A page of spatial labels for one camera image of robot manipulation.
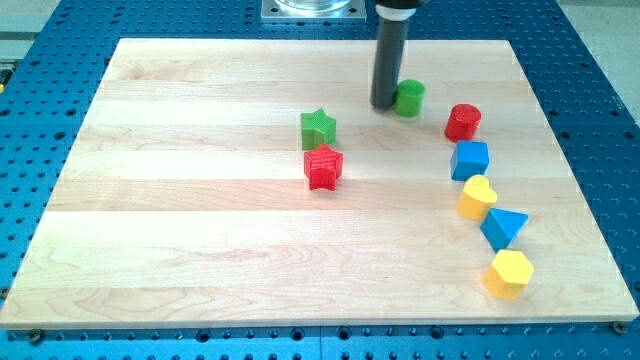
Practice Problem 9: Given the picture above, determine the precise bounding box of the red star block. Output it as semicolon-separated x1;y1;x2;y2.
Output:
304;144;344;191

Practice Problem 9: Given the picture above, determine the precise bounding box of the green star block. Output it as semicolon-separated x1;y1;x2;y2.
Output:
300;108;337;150

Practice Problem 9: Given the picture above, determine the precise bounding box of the green cylinder block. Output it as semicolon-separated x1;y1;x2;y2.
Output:
394;79;426;118

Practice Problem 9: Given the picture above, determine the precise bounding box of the light wooden board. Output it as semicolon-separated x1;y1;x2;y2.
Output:
1;39;638;330

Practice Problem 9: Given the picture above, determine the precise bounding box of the blue cube block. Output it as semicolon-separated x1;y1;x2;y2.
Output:
450;140;490;181

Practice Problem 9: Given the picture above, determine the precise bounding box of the red cylinder block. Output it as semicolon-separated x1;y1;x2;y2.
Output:
444;103;482;142

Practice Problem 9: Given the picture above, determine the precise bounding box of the yellow heart block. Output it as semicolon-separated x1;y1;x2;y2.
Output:
456;175;498;222

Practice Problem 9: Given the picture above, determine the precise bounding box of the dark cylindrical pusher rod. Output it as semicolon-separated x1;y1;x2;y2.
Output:
370;0;422;110

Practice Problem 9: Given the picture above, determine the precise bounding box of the blue triangle block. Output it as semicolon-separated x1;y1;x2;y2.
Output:
480;208;529;252

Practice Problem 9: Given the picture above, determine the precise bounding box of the yellow hexagon block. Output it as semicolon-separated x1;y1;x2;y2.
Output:
482;249;534;300

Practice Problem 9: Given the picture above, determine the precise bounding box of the blue perforated table plate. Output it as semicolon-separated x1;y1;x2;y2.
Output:
1;1;639;359

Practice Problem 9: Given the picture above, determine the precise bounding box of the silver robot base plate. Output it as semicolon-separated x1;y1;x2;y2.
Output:
260;0;367;20

